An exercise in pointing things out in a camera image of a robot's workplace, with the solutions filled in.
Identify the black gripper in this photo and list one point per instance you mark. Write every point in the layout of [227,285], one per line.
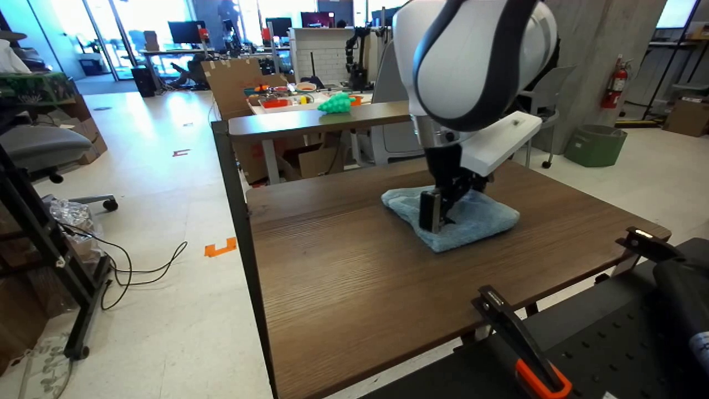
[446,166]

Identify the light blue terry towel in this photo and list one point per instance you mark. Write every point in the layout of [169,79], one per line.
[480,217]

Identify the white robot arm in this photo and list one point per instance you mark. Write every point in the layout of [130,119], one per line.
[473,66]

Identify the grey office chair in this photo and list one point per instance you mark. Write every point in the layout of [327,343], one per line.
[388,139]

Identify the cardboard box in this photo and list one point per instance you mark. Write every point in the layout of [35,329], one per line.
[78,129]
[688,115]
[317,160]
[234,84]

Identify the green crumpled plastic object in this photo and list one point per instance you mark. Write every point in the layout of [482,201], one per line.
[336,105]

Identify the wooden table white legs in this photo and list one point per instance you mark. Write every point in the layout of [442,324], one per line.
[317,119]

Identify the grey plastic chair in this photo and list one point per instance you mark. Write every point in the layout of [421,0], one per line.
[559,96]

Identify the green bin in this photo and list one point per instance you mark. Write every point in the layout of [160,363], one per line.
[594,145]

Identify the red toy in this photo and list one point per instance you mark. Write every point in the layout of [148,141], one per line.
[276,101]

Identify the white partition panel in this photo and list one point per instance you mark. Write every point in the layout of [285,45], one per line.
[328,45]

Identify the red fire extinguisher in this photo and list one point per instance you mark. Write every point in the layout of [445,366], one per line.
[615,84]

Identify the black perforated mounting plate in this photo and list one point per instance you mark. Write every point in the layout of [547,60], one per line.
[612,345]

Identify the computer monitor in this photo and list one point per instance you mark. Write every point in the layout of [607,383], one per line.
[281,27]
[317,17]
[184,31]

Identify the black light stand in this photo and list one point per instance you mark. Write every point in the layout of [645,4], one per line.
[668,63]

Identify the crumpled clear plastic bag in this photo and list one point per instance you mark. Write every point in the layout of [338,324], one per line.
[68,210]

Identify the black tripod stand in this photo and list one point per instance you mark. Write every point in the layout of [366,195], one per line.
[45,234]

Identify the grey swivel chair black base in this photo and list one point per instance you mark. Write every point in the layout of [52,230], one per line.
[41,145]

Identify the black machine frame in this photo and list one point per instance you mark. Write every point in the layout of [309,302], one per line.
[359,58]

